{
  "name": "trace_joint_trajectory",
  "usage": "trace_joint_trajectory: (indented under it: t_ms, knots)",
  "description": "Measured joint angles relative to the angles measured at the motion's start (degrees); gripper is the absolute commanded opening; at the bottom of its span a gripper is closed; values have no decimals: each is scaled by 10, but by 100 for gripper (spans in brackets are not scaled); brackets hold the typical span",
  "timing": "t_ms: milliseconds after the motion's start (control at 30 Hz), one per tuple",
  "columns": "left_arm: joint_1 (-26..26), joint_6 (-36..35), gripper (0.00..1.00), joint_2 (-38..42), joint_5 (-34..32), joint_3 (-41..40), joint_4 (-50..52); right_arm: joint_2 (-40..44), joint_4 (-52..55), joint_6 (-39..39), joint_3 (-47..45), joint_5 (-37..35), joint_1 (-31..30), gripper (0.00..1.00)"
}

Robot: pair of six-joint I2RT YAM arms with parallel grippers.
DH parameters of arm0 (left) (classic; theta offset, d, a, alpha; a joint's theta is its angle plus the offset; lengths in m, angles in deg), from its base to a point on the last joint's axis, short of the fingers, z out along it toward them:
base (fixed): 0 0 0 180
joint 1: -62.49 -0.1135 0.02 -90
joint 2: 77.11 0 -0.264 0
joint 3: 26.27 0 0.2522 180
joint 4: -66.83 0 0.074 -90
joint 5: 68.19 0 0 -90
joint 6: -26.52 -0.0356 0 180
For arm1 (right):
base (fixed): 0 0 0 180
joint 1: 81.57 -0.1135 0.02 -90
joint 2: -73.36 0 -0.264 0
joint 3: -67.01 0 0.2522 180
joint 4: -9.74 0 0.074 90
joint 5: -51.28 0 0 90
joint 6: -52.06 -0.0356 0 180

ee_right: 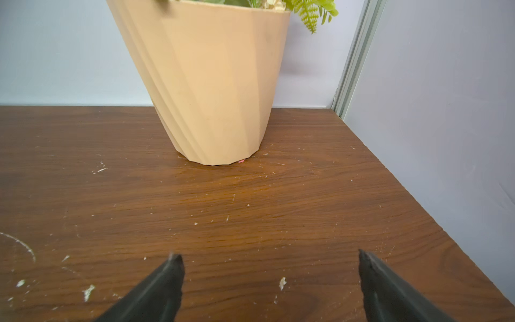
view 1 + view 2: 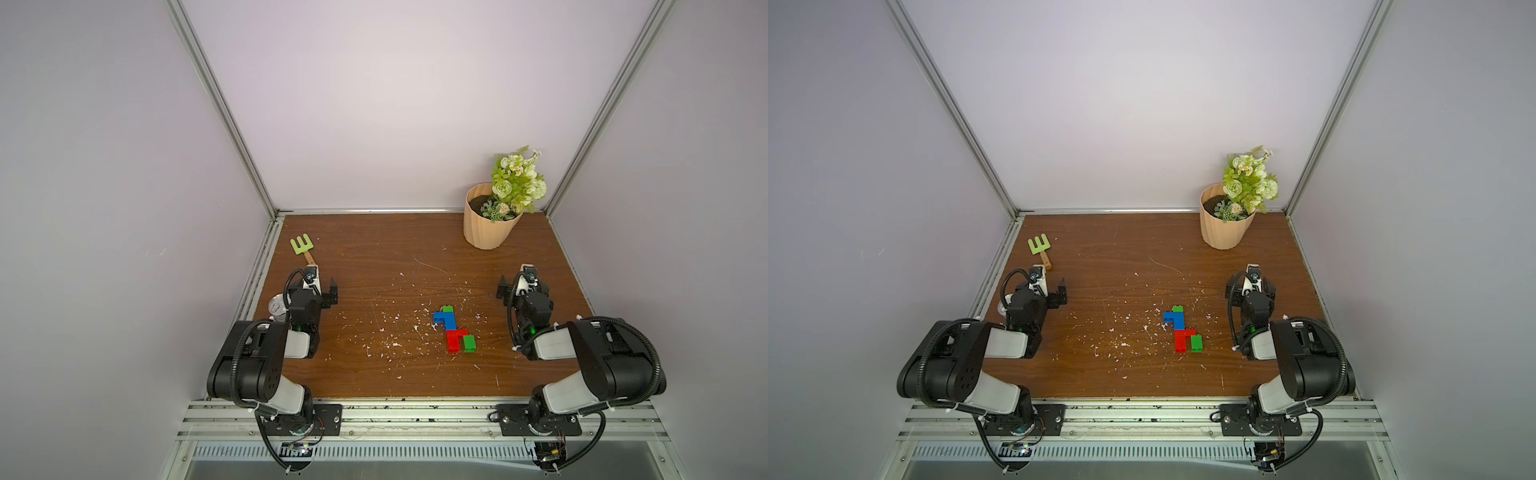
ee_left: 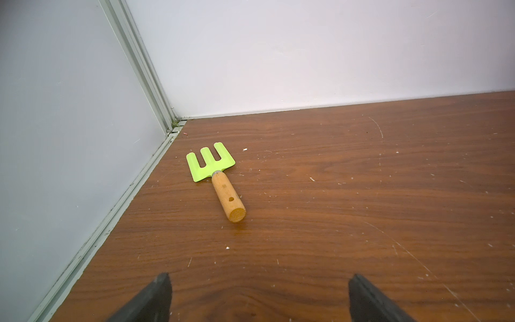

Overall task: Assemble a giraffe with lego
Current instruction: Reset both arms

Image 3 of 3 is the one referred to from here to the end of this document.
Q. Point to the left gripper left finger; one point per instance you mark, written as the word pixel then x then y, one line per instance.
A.
pixel 152 303

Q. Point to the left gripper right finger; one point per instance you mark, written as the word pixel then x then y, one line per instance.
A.
pixel 368 303

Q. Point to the green toy garden fork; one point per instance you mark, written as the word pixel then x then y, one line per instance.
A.
pixel 231 203

